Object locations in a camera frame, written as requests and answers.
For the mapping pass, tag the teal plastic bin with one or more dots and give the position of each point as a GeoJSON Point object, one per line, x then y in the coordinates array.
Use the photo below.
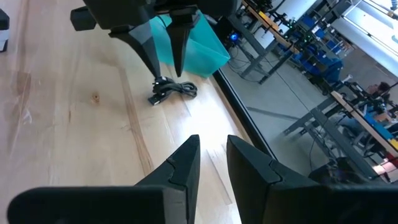
{"type": "Point", "coordinates": [202, 46]}

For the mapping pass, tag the person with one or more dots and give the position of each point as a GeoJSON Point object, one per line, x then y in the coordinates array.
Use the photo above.
{"type": "Point", "coordinates": [377, 90]}

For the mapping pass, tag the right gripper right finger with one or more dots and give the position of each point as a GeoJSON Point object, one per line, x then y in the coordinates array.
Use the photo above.
{"type": "Point", "coordinates": [280, 202]}

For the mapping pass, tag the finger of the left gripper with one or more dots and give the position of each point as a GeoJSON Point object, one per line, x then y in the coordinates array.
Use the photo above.
{"type": "Point", "coordinates": [141, 40]}
{"type": "Point", "coordinates": [179, 34]}

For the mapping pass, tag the blue storage bin rack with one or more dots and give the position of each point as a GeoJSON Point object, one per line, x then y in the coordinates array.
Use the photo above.
{"type": "Point", "coordinates": [323, 67]}

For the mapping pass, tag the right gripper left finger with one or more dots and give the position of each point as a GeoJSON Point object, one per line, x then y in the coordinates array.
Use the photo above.
{"type": "Point", "coordinates": [93, 205]}

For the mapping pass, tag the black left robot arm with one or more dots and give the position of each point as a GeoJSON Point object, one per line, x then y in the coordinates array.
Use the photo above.
{"type": "Point", "coordinates": [3, 18]}

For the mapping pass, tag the black aluminium table frame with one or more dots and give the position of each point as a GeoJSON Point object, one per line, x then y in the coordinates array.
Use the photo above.
{"type": "Point", "coordinates": [242, 107]}

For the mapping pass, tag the black computer tower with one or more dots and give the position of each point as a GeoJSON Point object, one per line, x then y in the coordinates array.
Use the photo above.
{"type": "Point", "coordinates": [228, 32]}

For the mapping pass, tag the grey-legged wooden workbench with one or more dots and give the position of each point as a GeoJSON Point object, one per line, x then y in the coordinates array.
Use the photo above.
{"type": "Point", "coordinates": [342, 101]}
{"type": "Point", "coordinates": [280, 37]}

